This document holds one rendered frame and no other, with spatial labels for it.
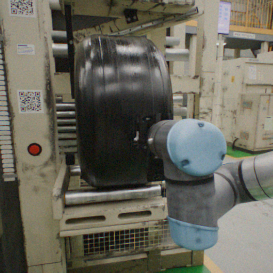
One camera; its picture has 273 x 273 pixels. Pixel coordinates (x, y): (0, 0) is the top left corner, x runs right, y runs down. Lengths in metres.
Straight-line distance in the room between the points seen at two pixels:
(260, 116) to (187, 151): 5.04
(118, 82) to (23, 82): 0.33
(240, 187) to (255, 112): 4.86
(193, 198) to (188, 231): 0.05
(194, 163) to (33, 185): 0.68
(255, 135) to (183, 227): 5.00
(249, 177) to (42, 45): 0.69
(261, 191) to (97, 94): 0.44
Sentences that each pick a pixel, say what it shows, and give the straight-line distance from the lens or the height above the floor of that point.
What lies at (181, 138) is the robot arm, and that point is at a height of 1.19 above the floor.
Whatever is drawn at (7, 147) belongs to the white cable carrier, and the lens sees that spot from 0.89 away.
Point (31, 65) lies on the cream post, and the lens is 0.84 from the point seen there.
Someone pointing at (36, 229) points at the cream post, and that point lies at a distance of 0.97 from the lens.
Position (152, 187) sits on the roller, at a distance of 0.85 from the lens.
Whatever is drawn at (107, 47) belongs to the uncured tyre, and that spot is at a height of 1.38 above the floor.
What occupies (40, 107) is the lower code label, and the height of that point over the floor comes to 1.20.
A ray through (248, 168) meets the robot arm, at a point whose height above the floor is 1.12.
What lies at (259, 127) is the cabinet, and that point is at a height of 0.56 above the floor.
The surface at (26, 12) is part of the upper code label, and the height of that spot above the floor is 1.49.
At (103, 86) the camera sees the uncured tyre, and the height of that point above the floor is 1.27.
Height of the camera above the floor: 1.25
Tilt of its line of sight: 11 degrees down
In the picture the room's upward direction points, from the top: straight up
